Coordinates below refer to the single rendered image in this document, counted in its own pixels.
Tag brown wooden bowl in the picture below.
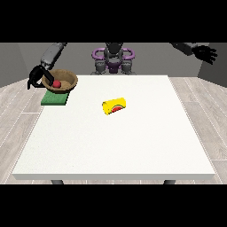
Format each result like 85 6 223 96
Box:
41 68 79 94

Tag grey robot trunk purple rings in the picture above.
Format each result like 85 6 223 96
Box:
90 43 137 76

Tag green square pad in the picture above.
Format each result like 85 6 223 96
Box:
40 90 71 106

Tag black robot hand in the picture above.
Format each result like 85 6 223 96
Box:
191 45 219 66
27 65 55 90

